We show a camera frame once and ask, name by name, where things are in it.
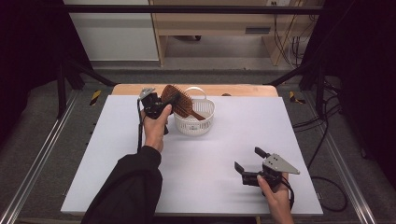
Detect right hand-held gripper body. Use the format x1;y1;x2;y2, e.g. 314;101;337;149
242;153;302;189

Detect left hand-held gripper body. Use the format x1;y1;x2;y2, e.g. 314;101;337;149
137;87;172;121

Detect brown wooden hairbrush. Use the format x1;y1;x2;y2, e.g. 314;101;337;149
161;84;207;121

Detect white plastic basket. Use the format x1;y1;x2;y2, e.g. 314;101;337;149
173;86;216;136

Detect person's right hand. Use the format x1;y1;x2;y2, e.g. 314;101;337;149
256;172;292;213

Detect person's left hand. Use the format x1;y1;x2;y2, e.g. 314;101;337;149
140;104;174;154

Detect wooden table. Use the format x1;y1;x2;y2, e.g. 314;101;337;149
111;83;279;97

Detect white board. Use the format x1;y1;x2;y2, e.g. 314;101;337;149
60;94;324;217

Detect yellow black tape marker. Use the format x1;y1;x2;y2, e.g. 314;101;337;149
289;91;307;105
89;90;103;106

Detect white cabinet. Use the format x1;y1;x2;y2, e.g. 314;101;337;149
62;0;160;63

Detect light wooden desk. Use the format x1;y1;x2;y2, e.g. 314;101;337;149
148;0;325;67

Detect dark curtain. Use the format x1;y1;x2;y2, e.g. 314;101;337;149
306;0;396;189
0;0;92;143

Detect black floor cables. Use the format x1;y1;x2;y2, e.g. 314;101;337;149
291;77;344;169

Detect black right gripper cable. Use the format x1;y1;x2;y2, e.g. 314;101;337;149
286;175;348;214

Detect aluminium rail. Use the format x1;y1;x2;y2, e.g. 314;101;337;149
0;92;79;224
304;92;378;224

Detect black frame stand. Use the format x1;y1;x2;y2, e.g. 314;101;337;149
263;60;327;119
56;58;118;119

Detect black horizontal frame bar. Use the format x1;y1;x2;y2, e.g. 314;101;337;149
62;4;325;15

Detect cables under desk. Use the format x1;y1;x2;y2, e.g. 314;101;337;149
271;0;319;68

